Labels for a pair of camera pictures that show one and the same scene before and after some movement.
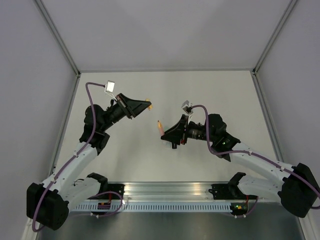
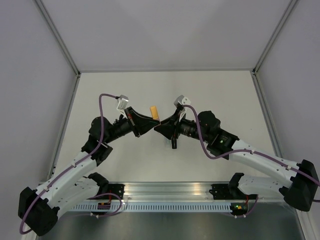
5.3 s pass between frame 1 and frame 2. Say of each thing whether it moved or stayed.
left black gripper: moved
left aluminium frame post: stayed
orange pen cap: moved
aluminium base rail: stayed
